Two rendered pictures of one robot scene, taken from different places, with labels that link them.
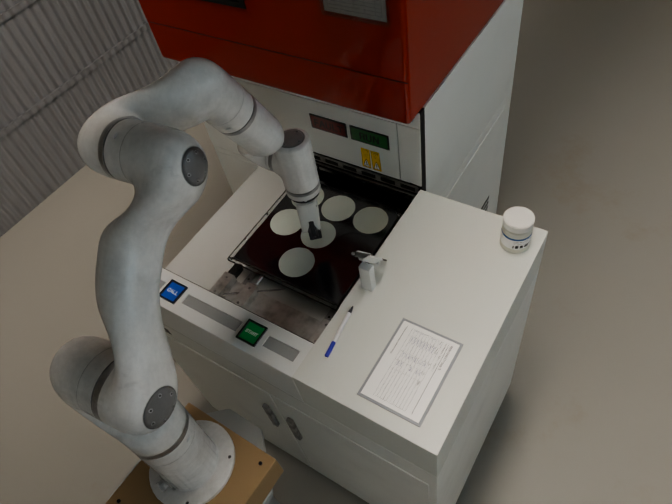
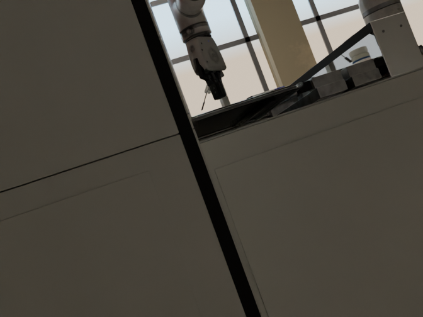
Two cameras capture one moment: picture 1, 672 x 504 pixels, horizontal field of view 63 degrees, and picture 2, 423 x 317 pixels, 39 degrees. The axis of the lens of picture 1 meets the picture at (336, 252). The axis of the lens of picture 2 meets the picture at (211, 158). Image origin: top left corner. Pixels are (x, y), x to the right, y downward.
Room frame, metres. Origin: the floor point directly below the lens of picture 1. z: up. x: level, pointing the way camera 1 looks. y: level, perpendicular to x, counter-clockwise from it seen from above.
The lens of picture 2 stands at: (2.35, 0.84, 0.70)
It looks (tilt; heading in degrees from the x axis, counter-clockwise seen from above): 4 degrees up; 213
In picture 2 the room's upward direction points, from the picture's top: 20 degrees counter-clockwise
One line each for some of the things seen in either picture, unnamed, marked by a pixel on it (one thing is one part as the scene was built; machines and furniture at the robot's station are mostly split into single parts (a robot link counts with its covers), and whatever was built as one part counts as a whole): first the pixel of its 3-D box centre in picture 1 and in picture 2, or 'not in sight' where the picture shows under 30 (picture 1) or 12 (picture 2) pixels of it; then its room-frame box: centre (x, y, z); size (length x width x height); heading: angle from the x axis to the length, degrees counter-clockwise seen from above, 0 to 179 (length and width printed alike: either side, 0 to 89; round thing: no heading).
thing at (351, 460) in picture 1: (344, 357); (305, 283); (0.88, 0.05, 0.41); 0.96 x 0.64 x 0.82; 48
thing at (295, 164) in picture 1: (294, 160); (186, 6); (0.96, 0.04, 1.23); 0.09 x 0.08 x 0.13; 46
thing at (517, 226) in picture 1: (516, 230); not in sight; (0.79, -0.43, 1.01); 0.07 x 0.07 x 0.10
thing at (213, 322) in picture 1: (220, 327); (345, 79); (0.79, 0.33, 0.89); 0.55 x 0.09 x 0.14; 48
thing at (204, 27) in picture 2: (302, 185); (195, 34); (0.95, 0.04, 1.15); 0.09 x 0.08 x 0.03; 178
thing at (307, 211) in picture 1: (307, 204); (204, 55); (0.95, 0.04, 1.09); 0.10 x 0.07 x 0.11; 178
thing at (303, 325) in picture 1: (271, 315); (304, 106); (0.81, 0.20, 0.87); 0.36 x 0.08 x 0.03; 48
